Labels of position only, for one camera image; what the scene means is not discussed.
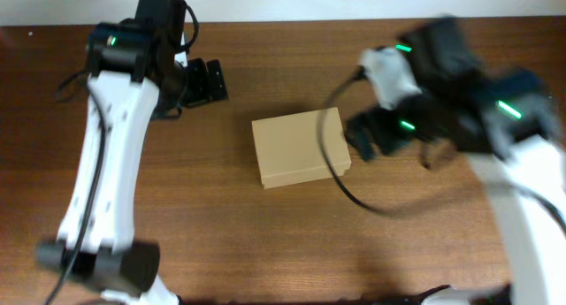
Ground cardboard box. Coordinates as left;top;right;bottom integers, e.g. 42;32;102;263
252;107;352;189

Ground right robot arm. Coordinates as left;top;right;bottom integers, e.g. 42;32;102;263
345;16;565;304

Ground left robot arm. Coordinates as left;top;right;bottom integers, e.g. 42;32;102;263
35;0;228;304

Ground left camera black cable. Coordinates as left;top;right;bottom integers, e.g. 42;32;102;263
42;4;200;305

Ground camera black cable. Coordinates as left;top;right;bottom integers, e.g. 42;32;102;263
317;68;566;235
42;4;200;305

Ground right camera black cable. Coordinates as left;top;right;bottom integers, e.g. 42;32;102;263
317;68;566;235

